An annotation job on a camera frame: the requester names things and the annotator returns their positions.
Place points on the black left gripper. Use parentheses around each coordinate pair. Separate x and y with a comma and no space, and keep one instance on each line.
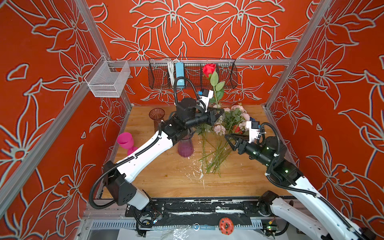
(210,117)

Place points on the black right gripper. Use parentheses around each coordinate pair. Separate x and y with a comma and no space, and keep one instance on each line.
(242,145)

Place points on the red rose stem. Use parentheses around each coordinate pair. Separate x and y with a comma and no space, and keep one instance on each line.
(210,72)
(201,131)

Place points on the purple ribbed glass vase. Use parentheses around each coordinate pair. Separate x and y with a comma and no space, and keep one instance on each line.
(185,146)

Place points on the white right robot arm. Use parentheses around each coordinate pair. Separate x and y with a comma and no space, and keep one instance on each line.
(326,222)

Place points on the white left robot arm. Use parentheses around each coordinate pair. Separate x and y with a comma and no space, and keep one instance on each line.
(119,177)

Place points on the pile of pink flowers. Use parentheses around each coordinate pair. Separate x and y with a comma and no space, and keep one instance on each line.
(233,121)

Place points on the brown ribbed glass vase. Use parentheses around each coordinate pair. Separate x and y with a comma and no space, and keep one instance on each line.
(157,115)

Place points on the light blue box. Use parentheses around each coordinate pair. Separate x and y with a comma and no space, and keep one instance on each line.
(179,67)

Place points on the red round knob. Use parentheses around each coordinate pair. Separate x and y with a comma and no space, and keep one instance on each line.
(226,226)

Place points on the magenta plastic goblet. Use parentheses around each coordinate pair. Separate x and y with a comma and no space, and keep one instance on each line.
(126,141)

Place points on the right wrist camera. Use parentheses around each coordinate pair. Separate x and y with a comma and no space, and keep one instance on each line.
(253,128)

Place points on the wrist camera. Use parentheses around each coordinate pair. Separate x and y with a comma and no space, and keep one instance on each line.
(204,97)
(253,128)

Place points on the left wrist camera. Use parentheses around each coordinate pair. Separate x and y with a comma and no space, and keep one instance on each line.
(204,97)

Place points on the black wire wall basket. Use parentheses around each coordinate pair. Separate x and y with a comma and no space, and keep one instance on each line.
(162,71)

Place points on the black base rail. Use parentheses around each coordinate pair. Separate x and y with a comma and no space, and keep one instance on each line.
(243,212)

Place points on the white mesh wall basket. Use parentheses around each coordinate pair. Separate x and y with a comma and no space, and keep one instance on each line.
(107,79)

